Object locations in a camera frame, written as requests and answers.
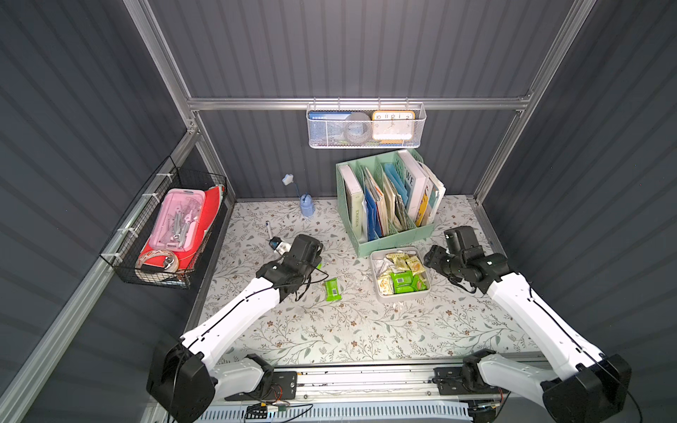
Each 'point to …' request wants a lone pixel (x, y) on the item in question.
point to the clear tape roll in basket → (171, 260)
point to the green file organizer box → (387, 200)
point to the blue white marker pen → (267, 224)
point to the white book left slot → (355, 200)
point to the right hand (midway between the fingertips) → (438, 259)
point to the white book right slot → (416, 181)
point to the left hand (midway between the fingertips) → (313, 253)
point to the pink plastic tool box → (178, 220)
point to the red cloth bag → (212, 201)
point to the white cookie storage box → (398, 273)
